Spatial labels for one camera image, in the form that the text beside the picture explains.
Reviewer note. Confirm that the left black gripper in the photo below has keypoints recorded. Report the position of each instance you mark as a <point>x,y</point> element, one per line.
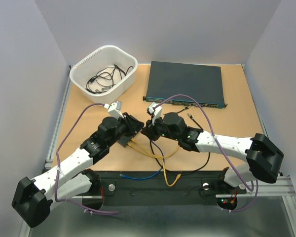
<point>133,126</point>

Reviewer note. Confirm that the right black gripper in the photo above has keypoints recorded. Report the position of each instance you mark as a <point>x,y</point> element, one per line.
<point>149,131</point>

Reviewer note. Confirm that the small black network switch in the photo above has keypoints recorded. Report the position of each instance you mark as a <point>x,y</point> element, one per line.
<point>123,141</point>

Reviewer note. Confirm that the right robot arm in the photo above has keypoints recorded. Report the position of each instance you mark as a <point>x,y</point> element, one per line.
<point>262,159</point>

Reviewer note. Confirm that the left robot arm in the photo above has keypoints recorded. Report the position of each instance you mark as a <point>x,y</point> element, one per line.
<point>35,198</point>

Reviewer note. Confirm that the white plastic bin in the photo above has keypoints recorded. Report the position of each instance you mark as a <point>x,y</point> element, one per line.
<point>104,74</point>

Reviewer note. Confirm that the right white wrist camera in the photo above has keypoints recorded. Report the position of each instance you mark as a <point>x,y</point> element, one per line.
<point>154,111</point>

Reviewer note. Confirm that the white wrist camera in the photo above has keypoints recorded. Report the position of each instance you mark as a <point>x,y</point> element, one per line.
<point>114,109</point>
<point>154,111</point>

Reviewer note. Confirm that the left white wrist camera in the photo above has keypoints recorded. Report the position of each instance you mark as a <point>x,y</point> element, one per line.
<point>114,109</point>

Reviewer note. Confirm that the large teal network switch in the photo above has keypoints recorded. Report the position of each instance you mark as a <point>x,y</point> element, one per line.
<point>201,82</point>

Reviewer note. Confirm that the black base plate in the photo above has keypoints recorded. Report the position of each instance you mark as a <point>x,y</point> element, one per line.
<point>143,188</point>

